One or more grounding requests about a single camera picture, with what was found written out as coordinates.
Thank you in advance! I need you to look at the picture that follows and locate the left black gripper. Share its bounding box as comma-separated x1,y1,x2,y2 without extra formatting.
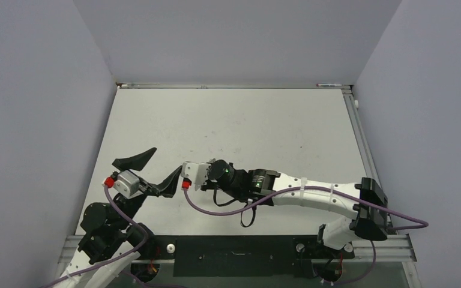
115,147,182,229

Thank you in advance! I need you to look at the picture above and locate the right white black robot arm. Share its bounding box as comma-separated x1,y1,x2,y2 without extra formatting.
190,160,388,257

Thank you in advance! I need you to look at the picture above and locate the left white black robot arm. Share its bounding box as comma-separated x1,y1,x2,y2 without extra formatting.
49,147,182,287

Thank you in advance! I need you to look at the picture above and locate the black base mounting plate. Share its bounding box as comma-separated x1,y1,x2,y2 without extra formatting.
134,235,355,278

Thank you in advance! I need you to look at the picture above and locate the marker pen at back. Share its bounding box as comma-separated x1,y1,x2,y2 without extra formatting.
316,83,343,88

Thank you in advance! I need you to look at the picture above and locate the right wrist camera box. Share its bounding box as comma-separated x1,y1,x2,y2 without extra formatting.
181,161,211,191

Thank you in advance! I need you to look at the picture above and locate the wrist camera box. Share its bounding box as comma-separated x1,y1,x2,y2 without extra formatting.
102,170,140,199
181,161,211,191

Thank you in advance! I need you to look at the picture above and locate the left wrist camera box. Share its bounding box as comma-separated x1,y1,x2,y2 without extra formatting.
102,170,140,199

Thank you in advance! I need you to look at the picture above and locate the aluminium rail back edge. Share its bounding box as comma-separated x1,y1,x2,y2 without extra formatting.
116,82,352,89

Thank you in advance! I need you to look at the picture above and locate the aluminium rail edge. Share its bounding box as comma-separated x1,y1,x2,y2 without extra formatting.
342,89,393,226
116,82,352,89

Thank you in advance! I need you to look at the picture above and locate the aluminium rail right edge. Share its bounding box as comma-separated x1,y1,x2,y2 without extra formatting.
342,89,393,226

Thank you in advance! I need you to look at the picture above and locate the aluminium front frame rail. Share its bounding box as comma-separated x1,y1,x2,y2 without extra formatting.
57,235,417,264

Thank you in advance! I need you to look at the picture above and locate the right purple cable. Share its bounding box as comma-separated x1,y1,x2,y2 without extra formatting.
182,184,429,286

